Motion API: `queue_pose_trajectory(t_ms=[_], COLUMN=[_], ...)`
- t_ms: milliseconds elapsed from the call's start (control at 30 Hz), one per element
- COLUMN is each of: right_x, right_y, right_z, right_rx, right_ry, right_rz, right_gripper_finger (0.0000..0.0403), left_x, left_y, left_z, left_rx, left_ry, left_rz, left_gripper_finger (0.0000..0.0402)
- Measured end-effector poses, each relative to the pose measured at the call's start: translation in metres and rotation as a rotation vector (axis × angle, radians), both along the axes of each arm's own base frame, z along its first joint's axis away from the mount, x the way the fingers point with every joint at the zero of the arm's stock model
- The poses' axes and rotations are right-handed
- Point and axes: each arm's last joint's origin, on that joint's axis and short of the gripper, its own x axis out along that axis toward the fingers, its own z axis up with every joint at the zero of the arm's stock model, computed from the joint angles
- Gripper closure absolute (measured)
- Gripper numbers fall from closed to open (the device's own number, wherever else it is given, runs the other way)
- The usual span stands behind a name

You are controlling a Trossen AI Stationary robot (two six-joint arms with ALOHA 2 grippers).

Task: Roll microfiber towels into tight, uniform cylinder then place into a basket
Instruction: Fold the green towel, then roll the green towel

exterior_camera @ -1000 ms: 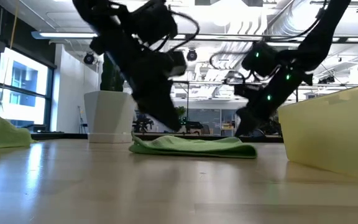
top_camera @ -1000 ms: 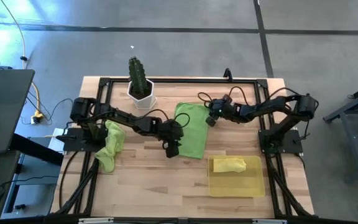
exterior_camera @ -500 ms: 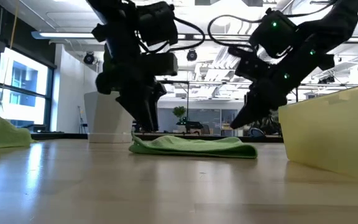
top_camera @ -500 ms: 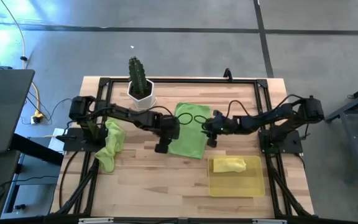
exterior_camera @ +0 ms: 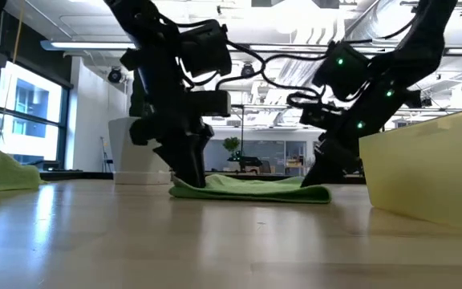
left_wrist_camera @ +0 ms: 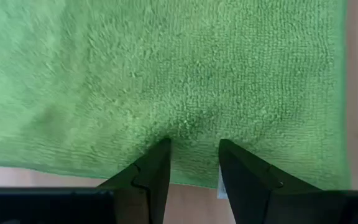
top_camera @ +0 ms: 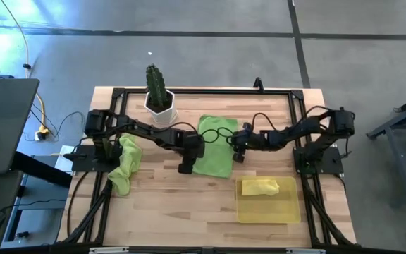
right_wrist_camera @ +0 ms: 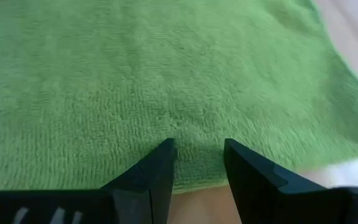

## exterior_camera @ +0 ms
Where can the fluorescent ceiling lamp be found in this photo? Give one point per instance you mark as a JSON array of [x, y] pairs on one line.
[[74, 45]]

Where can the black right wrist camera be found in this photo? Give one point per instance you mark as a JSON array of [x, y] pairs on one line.
[[317, 117]]

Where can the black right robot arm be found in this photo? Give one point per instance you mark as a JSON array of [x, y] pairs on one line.
[[415, 52]]

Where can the dark green microfiber towel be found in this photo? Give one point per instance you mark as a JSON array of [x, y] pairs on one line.
[[255, 192]]

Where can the white hexagonal plant pot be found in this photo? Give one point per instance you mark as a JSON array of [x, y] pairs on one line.
[[122, 160]]

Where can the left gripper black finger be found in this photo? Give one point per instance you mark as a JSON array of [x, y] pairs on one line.
[[181, 160], [201, 160]]

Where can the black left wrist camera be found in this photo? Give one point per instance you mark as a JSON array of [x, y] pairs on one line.
[[209, 103]]

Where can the thin background stand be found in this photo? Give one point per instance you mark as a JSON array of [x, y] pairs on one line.
[[108, 162]]

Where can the background potted plant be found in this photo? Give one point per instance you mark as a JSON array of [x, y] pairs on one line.
[[232, 145]]

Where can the black background gantry frame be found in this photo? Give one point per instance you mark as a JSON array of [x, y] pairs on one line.
[[242, 120]]

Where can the black ceiling camera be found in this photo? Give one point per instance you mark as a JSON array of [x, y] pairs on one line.
[[114, 75], [248, 72]]

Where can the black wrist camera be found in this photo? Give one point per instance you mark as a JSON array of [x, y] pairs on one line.
[[209, 103], [317, 117]]

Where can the yellow translucent plastic basket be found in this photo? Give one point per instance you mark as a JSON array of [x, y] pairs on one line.
[[435, 172]]

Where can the black background equipment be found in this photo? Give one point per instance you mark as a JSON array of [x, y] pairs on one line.
[[250, 164]]

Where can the black aluminium table frame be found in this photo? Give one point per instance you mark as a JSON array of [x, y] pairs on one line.
[[86, 175]]

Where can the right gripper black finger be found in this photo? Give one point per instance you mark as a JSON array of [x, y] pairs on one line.
[[341, 166], [315, 172]]

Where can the large window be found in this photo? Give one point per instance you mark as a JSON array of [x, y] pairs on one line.
[[30, 104]]

